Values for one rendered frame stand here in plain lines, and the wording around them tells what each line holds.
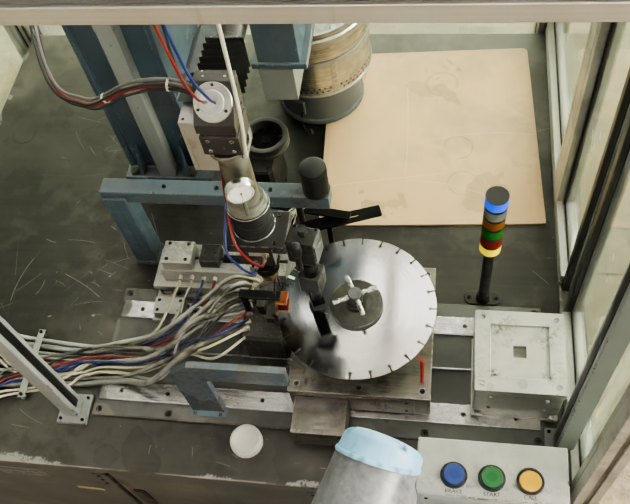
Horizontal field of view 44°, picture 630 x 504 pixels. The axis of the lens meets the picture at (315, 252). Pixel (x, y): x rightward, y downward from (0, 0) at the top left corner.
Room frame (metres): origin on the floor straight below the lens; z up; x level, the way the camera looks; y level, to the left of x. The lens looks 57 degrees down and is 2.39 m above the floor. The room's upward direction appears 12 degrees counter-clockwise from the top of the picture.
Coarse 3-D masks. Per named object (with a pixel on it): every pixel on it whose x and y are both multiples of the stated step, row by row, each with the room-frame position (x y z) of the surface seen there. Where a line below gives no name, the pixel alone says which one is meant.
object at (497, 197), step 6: (498, 186) 0.85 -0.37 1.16; (486, 192) 0.84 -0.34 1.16; (492, 192) 0.84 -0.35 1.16; (498, 192) 0.84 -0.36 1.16; (504, 192) 0.83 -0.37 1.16; (486, 198) 0.83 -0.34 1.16; (492, 198) 0.82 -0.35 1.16; (498, 198) 0.82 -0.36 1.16; (504, 198) 0.82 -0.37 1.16; (486, 204) 0.83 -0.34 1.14; (492, 204) 0.81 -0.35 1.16; (498, 204) 0.81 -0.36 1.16; (504, 204) 0.81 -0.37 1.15; (492, 210) 0.81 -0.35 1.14; (498, 210) 0.81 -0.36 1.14; (504, 210) 0.81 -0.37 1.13
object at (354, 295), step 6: (348, 276) 0.82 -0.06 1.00; (348, 282) 0.80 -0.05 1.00; (354, 288) 0.78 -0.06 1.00; (366, 288) 0.78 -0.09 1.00; (372, 288) 0.78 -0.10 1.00; (348, 294) 0.77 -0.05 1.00; (354, 294) 0.77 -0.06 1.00; (360, 294) 0.77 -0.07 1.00; (336, 300) 0.77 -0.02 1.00; (342, 300) 0.76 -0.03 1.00; (354, 300) 0.76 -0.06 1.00; (360, 300) 0.76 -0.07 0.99; (360, 306) 0.74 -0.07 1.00; (360, 312) 0.73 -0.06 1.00
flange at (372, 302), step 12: (336, 288) 0.82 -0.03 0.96; (348, 288) 0.81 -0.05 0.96; (360, 288) 0.80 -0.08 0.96; (348, 300) 0.77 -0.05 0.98; (372, 300) 0.77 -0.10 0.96; (336, 312) 0.76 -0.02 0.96; (348, 312) 0.75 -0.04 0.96; (372, 312) 0.74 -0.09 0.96; (348, 324) 0.73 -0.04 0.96; (360, 324) 0.72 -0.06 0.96
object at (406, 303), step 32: (352, 256) 0.89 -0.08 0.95; (384, 256) 0.88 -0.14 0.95; (288, 288) 0.85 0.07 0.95; (384, 288) 0.80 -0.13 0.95; (416, 288) 0.78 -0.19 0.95; (288, 320) 0.77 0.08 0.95; (320, 320) 0.76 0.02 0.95; (384, 320) 0.73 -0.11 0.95; (416, 320) 0.71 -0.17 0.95; (320, 352) 0.68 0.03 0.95; (352, 352) 0.67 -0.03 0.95; (384, 352) 0.66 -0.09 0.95; (416, 352) 0.64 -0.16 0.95
